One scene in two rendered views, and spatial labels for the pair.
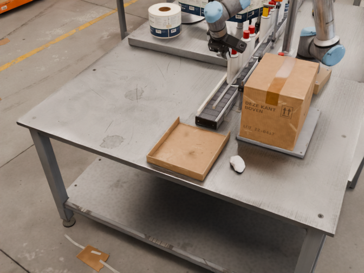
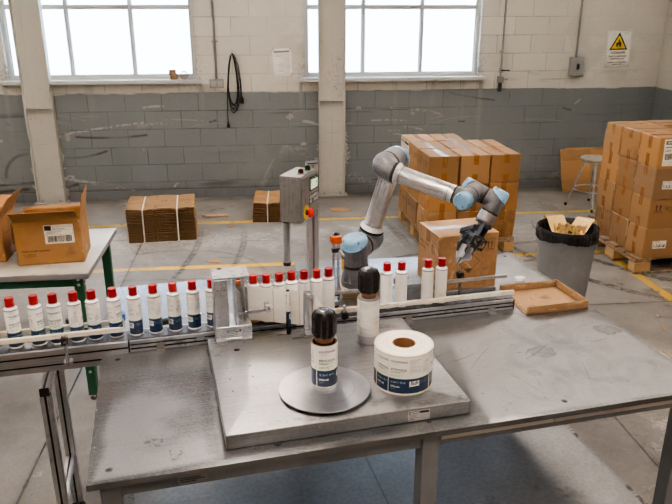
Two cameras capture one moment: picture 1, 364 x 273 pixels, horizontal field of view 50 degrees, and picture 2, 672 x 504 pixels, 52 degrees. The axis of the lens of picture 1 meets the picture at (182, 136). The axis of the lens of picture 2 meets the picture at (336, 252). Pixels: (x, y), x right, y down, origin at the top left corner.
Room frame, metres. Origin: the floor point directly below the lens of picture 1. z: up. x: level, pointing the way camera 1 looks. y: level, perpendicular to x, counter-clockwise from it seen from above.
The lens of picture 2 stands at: (3.93, 1.49, 2.10)
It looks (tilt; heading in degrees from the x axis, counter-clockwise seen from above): 19 degrees down; 228
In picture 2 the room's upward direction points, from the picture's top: straight up
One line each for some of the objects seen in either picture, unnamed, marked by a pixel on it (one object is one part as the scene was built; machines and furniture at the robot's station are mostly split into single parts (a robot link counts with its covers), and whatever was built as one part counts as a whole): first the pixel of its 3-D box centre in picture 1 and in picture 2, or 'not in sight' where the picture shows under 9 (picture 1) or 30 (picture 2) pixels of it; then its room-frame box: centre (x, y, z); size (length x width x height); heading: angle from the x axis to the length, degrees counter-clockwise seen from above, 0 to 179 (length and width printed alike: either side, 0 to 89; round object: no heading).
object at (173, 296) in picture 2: not in sight; (174, 306); (2.72, -0.79, 0.98); 0.05 x 0.05 x 0.20
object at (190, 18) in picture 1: (184, 13); (324, 389); (2.59, -0.05, 0.89); 0.31 x 0.31 x 0.01
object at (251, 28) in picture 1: (249, 44); (386, 285); (1.94, -0.38, 0.98); 0.05 x 0.05 x 0.20
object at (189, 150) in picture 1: (189, 145); (542, 296); (1.27, -0.03, 0.85); 0.30 x 0.26 x 0.04; 152
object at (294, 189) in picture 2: not in sight; (299, 194); (2.21, -0.62, 1.38); 0.17 x 0.10 x 0.19; 27
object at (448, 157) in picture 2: not in sight; (453, 189); (-1.24, -2.52, 0.45); 1.20 x 0.84 x 0.89; 56
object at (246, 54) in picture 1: (245, 49); (401, 284); (1.88, -0.35, 0.98); 0.05 x 0.05 x 0.20
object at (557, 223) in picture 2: not in sight; (570, 239); (-0.58, -0.91, 0.50); 0.42 x 0.41 x 0.28; 144
